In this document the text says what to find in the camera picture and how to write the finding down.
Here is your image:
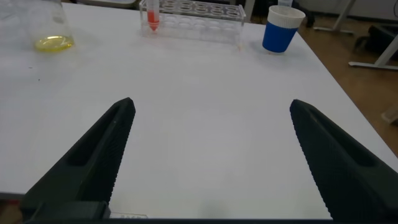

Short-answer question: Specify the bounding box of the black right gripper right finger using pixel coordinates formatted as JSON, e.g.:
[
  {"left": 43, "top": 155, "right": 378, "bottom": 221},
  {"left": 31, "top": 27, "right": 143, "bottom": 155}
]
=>
[{"left": 289, "top": 99, "right": 398, "bottom": 222}]

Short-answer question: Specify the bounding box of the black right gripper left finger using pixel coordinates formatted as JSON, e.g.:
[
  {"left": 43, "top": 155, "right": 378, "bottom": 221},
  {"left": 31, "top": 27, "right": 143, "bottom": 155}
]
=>
[{"left": 20, "top": 97, "right": 137, "bottom": 220}]

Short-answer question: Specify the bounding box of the clear glass beaker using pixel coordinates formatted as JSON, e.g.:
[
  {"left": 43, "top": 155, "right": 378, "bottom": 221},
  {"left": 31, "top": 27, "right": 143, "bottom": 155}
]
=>
[{"left": 18, "top": 0, "right": 75, "bottom": 53}]

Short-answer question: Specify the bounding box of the test tube with red liquid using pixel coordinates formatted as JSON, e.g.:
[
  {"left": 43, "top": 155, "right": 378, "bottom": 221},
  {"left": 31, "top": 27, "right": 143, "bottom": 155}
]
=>
[{"left": 146, "top": 0, "right": 160, "bottom": 32}]

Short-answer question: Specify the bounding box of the clear acrylic test tube rack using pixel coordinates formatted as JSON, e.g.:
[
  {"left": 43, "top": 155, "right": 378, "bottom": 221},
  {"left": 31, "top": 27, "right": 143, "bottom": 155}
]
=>
[{"left": 139, "top": 0, "right": 246, "bottom": 47}]

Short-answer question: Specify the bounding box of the white printed table label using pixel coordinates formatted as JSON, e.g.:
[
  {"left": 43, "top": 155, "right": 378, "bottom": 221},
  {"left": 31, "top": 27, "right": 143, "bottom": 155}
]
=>
[{"left": 110, "top": 212, "right": 149, "bottom": 218}]

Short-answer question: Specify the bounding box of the long white lab desk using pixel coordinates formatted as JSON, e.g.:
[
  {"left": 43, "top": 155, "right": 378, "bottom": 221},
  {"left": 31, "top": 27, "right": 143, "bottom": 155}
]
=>
[{"left": 313, "top": 0, "right": 398, "bottom": 71}]

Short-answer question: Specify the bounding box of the blue white paper cup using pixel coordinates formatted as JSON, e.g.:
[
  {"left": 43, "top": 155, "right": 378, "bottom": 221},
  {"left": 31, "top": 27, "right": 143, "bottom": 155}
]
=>
[{"left": 262, "top": 5, "right": 306, "bottom": 54}]

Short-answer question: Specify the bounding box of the white standing desk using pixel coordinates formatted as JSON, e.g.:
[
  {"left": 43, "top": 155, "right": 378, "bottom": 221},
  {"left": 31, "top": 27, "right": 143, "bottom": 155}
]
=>
[
  {"left": 243, "top": 0, "right": 256, "bottom": 23},
  {"left": 76, "top": 0, "right": 141, "bottom": 10}
]

